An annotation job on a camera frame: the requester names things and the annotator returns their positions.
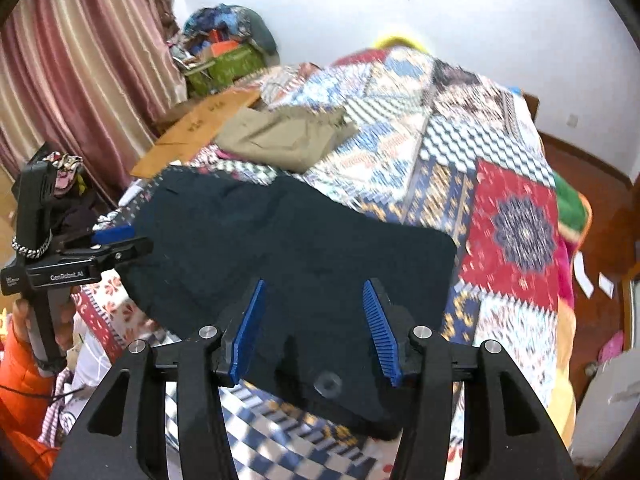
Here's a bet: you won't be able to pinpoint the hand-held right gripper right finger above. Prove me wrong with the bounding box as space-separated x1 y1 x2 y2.
362 278 581 480

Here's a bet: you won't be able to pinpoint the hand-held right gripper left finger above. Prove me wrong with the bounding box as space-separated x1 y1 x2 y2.
50 277 268 480

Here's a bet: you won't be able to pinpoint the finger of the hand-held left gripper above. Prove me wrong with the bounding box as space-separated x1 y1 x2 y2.
92 237 155 268
91 225 138 245

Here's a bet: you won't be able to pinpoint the black pants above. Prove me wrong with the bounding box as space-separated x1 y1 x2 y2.
120 165 458 441

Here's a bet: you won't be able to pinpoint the khaki pants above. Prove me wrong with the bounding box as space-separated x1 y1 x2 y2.
215 106 358 173

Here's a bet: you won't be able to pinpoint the person's left hand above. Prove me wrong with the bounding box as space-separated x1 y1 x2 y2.
11 285 82 361

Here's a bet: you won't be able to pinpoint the dark cloth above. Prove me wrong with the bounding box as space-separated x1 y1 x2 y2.
52 190 108 241

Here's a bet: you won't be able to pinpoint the floral bedsheet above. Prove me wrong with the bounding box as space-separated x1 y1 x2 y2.
70 270 171 361

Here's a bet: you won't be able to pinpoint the colourful printed cloth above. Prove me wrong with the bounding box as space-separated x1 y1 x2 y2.
44 154 86 196

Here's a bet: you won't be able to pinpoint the wooden lap table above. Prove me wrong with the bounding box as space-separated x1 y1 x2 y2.
131 87 263 178

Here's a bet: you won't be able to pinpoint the patchwork blanket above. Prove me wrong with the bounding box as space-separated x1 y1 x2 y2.
100 45 576 480

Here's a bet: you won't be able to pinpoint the striped curtain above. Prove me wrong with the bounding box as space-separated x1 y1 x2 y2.
0 0 188 201

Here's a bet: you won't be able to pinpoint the green storage bag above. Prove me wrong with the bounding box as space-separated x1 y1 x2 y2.
182 42 266 98

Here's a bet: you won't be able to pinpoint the green fleece blanket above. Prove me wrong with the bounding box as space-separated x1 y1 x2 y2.
555 172 593 248

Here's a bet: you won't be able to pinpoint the pink cloth item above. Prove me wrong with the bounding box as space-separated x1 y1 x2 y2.
597 330 626 363

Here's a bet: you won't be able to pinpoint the pile of clothes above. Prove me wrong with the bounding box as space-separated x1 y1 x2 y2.
172 5 278 61

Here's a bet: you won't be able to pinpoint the checkered wrist strap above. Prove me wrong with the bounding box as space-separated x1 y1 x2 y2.
11 230 55 261

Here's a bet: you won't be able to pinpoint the thin black cable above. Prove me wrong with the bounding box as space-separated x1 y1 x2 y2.
0 382 86 406

